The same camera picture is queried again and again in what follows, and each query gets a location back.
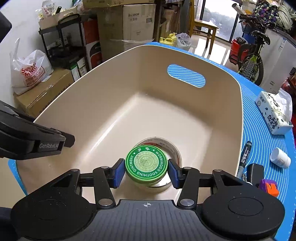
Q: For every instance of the clear tape roll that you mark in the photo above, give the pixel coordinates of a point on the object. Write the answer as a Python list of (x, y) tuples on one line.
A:
[(170, 151)]

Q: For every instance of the wooden chair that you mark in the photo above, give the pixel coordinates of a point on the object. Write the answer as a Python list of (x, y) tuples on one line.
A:
[(201, 28)]

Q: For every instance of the translucent plastic bag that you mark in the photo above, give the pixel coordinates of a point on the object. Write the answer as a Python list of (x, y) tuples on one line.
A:
[(184, 41)]

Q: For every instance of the green black bicycle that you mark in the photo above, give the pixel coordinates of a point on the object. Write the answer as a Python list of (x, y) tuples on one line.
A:
[(245, 50)]

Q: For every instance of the purple orange toy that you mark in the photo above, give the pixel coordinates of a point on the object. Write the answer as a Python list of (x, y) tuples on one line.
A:
[(269, 186)]

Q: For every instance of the white tissue pack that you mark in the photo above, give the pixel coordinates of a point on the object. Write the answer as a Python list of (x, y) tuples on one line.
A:
[(276, 110)]

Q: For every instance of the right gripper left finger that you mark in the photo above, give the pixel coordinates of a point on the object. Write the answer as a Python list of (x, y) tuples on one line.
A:
[(105, 178)]

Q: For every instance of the floor cardboard box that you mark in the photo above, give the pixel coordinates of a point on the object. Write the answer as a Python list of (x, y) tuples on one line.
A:
[(35, 100)]

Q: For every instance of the beige plastic storage bin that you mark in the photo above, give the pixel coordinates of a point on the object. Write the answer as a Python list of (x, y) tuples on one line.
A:
[(148, 91)]

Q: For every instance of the blue silicone baking mat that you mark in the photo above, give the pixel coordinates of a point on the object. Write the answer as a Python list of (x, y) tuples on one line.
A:
[(254, 130)]

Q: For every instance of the yellow detergent jug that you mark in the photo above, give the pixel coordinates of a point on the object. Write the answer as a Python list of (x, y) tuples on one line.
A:
[(170, 40)]

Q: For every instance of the black marker pen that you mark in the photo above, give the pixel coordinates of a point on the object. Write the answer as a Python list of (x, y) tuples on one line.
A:
[(243, 158)]

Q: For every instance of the black metal shelf rack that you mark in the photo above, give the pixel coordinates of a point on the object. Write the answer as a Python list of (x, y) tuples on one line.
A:
[(66, 55)]

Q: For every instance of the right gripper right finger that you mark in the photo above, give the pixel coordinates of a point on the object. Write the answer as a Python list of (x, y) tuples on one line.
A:
[(187, 180)]

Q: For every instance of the white red plastic bag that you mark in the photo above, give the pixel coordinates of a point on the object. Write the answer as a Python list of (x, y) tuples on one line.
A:
[(27, 72)]

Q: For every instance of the large stacked cardboard box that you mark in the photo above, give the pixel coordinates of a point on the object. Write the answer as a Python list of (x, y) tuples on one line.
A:
[(124, 27)]

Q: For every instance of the green ointment tin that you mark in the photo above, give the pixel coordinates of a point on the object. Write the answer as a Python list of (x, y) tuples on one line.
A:
[(146, 165)]

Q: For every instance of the white pill bottle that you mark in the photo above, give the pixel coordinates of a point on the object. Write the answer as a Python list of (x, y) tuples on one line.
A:
[(280, 158)]

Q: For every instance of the black remote control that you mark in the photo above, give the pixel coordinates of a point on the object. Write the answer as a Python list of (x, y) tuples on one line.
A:
[(255, 173)]

